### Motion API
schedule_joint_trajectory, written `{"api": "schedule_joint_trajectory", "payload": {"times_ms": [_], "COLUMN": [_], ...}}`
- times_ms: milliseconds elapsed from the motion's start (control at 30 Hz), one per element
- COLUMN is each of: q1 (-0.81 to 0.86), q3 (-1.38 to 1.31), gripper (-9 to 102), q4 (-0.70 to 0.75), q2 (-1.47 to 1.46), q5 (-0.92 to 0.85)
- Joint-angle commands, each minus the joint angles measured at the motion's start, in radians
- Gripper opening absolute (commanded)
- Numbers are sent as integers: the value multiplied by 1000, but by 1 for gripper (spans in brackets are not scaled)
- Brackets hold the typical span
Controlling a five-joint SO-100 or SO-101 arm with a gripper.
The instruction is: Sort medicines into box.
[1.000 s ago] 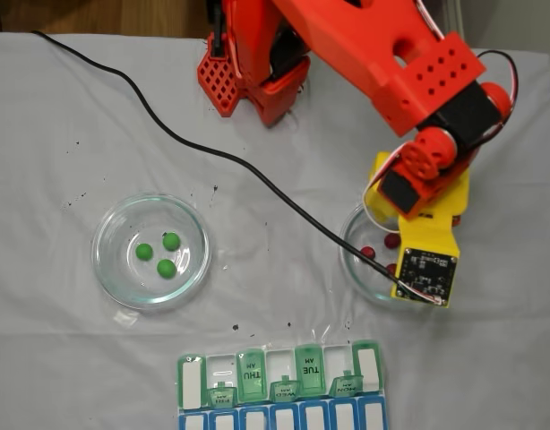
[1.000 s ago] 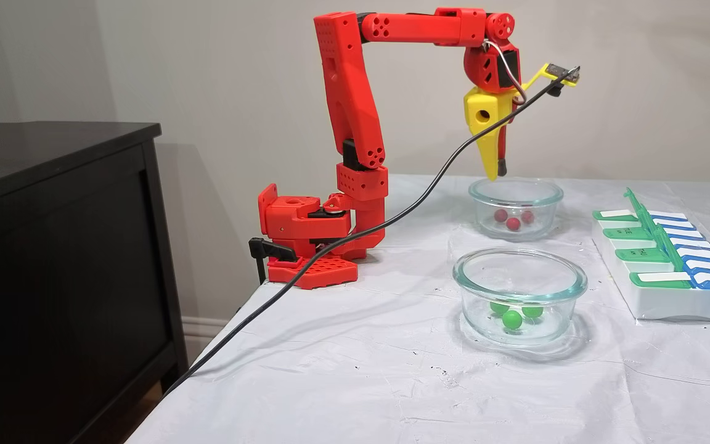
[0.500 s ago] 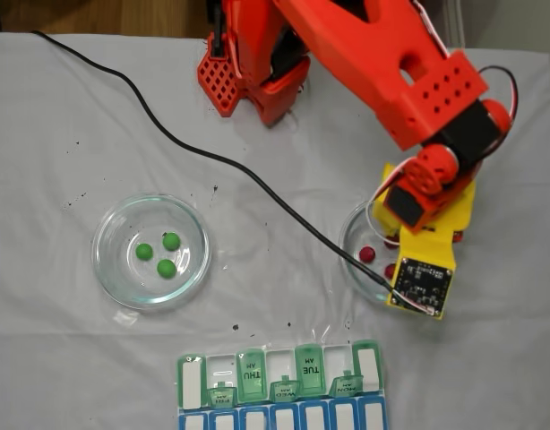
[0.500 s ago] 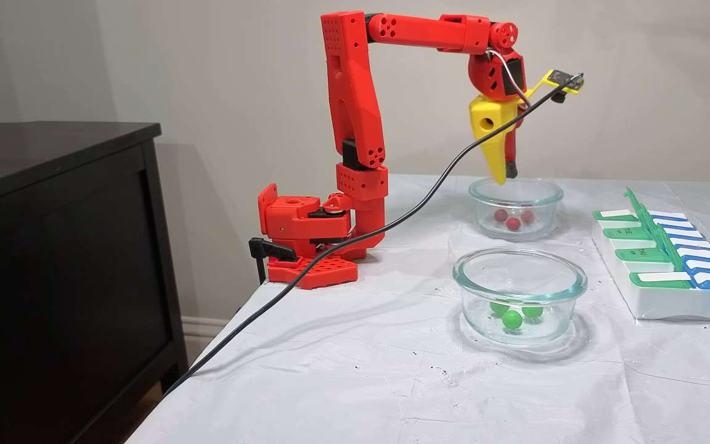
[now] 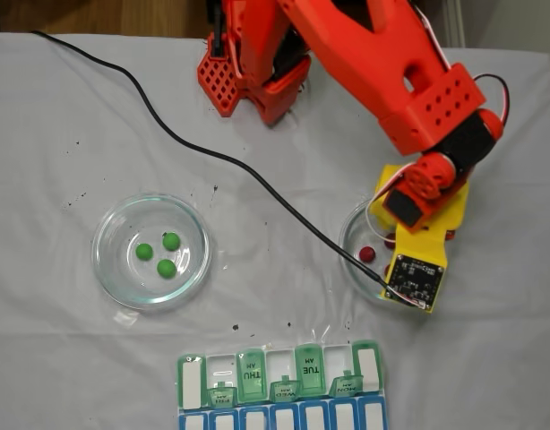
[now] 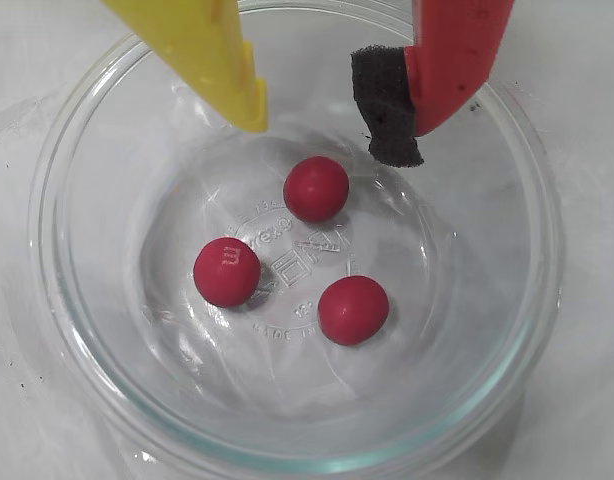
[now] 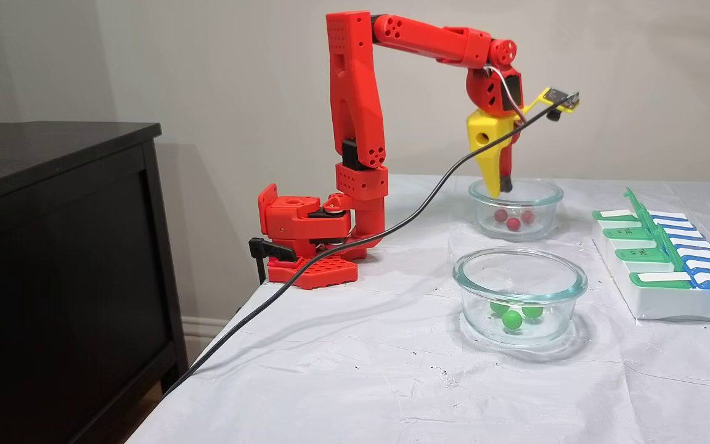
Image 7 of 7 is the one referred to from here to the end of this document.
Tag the red ball pill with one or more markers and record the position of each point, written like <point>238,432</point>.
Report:
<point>513,224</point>
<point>527,216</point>
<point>501,215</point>

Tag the green ball pill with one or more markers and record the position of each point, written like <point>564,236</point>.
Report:
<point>497,306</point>
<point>511,319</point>
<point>534,311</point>

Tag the clear glass bowl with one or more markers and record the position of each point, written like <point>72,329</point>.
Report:
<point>484,209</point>
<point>478,308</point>

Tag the white weekly pill organizer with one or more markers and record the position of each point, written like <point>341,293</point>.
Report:
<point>663,302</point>

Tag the black table clamp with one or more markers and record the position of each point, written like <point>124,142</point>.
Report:
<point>269,248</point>

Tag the white tablecloth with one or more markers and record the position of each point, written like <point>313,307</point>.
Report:
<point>361,382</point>

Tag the white baseboard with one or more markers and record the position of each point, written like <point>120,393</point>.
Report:
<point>198,330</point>

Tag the black wooden cabinet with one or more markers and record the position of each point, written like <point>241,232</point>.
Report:
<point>53,277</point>

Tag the camera board on yellow mount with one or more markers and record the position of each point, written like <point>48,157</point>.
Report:
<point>555,97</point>

